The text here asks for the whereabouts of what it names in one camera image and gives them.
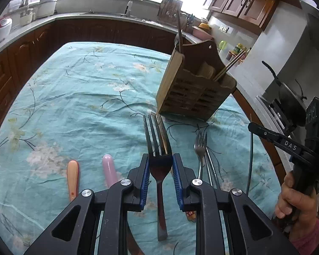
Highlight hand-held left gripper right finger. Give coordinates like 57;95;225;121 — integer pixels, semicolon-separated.
171;153;301;255

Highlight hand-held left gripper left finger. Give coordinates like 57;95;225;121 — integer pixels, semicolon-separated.
24;153;151;255

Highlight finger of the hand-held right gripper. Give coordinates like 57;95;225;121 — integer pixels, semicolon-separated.
248;122;307;162

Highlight large steel fork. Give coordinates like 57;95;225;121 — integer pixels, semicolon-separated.
143;114;173;242

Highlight wooden utensil holder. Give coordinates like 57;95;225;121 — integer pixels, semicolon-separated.
155;39;237;123

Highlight steel spoon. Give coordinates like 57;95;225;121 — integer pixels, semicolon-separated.
175;10;184;55

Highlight person's right forearm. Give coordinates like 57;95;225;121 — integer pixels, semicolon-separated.
288;218;319;255

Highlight person's right hand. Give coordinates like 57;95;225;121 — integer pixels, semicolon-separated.
275;170;319;234

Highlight gas stove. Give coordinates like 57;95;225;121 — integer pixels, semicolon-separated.
256;96;306;165

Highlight metal chopstick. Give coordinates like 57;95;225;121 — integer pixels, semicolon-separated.
207;147;220;189
204;146;216;188

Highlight slim steel fork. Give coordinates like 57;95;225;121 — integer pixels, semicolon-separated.
194;130;208;181

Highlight black wok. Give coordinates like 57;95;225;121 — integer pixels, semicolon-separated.
262;61;307;120

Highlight group of spice jars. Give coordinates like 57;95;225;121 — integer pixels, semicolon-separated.
227;43;252;61

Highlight teal floral tablecloth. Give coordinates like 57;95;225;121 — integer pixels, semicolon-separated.
0;41;282;255

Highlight grey range hood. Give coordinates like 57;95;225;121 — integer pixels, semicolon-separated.
299;0;319;67

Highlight pink basin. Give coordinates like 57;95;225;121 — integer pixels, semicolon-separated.
192;26;213;39

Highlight brown wooden upper cabinets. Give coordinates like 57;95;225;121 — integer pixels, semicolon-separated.
202;0;279;30

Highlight brown wooden cabinets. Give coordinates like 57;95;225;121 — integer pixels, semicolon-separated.
202;0;279;30
0;18;285;170

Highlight knife block with scissors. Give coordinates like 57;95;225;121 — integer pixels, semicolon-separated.
183;13;196;32

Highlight kitchen sink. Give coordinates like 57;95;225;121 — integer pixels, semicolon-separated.
80;11;155;22

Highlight wooden cutting board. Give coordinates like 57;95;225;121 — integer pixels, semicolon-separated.
158;0;182;24

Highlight chrome kitchen faucet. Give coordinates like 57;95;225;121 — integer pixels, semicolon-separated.
120;0;135;16

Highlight brown wooden lower cabinets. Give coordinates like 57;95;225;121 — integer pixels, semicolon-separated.
0;18;285;170

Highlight grey kitchen countertop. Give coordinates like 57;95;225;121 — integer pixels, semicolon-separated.
0;12;263;107

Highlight large white cooker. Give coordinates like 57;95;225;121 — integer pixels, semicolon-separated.
37;0;57;19

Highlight small white electric pot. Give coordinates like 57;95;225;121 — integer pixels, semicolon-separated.
19;8;34;27

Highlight white and red rice cooker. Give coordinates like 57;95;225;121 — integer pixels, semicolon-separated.
0;17;13;44

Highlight knife with pink handle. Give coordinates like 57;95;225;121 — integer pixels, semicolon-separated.
102;154;119;189

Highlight fork with orange handle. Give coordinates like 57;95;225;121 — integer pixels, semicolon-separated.
67;160;80;202

